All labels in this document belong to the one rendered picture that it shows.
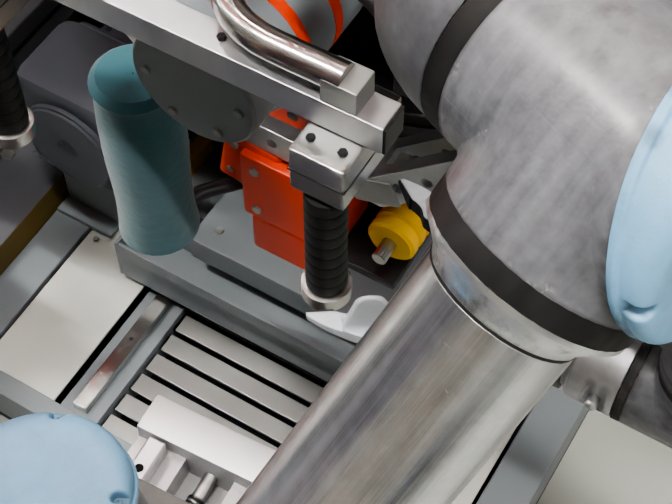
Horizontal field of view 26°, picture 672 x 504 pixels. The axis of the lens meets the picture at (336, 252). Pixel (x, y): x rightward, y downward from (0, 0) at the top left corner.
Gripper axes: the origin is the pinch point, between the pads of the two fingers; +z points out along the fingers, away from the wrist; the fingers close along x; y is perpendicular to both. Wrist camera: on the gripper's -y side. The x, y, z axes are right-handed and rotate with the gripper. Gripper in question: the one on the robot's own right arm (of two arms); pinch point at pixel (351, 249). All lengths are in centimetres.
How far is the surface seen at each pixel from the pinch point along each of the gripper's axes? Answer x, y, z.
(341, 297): 0.8, -6.6, 0.5
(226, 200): -33, -61, 38
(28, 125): -0.3, -6.5, 34.5
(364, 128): -1.5, 14.3, -0.1
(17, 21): -41, -56, 79
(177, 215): -10.6, -28.4, 27.4
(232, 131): -6.0, -1.2, 15.5
